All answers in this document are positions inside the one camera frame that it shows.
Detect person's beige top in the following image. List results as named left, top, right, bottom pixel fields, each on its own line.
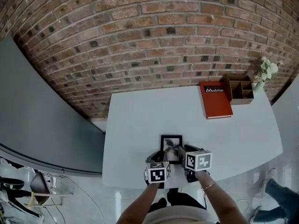
left=143, top=205, right=220, bottom=224

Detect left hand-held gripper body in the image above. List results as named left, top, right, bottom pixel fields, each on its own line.
left=144, top=150, right=171, bottom=189

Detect white desk with drawers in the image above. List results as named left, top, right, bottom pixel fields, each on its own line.
left=102, top=84, right=283, bottom=190

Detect brown wooden organizer box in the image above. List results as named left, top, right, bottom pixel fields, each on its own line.
left=223, top=75, right=255, bottom=105

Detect white flower bouquet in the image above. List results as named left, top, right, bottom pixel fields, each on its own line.
left=256, top=56, right=285, bottom=81

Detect person's left forearm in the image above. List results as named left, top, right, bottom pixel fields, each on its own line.
left=122, top=182, right=165, bottom=224

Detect grey refrigerator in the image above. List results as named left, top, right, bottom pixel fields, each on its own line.
left=0, top=35, right=106, bottom=177

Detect wooden chair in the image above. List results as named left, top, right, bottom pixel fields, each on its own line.
left=24, top=170, right=73, bottom=207

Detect person's black trousers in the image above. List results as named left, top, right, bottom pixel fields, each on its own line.
left=149, top=188, right=207, bottom=213

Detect red hardcover book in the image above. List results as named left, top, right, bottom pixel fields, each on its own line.
left=199, top=81, right=234, bottom=120

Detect gold bracelet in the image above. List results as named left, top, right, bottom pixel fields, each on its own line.
left=202, top=181, right=217, bottom=191

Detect pale green vase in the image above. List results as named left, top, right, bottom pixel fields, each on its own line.
left=253, top=79, right=266, bottom=93

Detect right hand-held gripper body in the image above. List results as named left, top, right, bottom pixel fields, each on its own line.
left=184, top=144, right=213, bottom=184

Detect black picture frame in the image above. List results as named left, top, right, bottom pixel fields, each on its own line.
left=160, top=134, right=183, bottom=165

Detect black round stool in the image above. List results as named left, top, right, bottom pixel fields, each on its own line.
left=0, top=176, right=25, bottom=190

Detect person's right forearm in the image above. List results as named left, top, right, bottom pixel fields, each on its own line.
left=195, top=170, right=248, bottom=224

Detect white tall cabinet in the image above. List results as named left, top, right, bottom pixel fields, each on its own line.
left=271, top=75, right=299, bottom=154

